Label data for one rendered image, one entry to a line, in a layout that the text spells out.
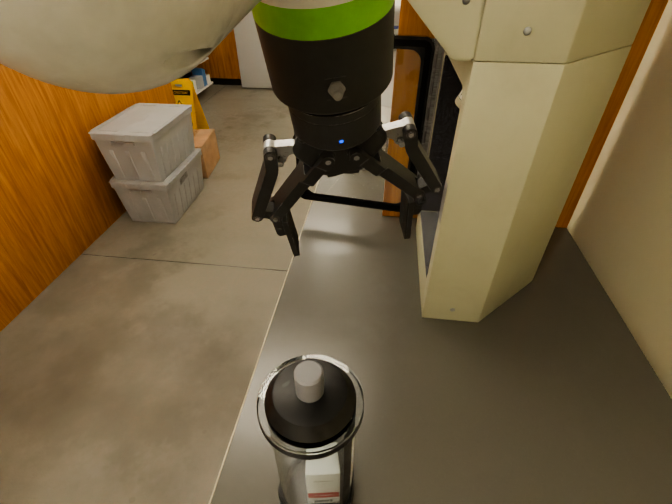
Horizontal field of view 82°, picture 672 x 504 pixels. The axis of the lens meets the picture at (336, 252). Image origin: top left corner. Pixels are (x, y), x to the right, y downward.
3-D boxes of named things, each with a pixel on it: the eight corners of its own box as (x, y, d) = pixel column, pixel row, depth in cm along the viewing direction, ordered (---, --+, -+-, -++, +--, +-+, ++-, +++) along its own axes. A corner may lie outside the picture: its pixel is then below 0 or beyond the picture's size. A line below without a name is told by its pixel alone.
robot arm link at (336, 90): (253, 59, 22) (413, 33, 22) (252, -30, 28) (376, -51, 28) (277, 141, 27) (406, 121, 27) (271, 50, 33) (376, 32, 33)
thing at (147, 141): (203, 147, 295) (193, 103, 274) (166, 185, 248) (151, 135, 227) (151, 145, 299) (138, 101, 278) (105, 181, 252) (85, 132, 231)
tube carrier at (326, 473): (360, 450, 55) (368, 359, 42) (352, 540, 47) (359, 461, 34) (287, 440, 57) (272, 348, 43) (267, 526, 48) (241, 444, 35)
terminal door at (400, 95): (411, 213, 98) (436, 36, 74) (298, 198, 104) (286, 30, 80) (411, 212, 99) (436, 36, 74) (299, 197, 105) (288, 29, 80)
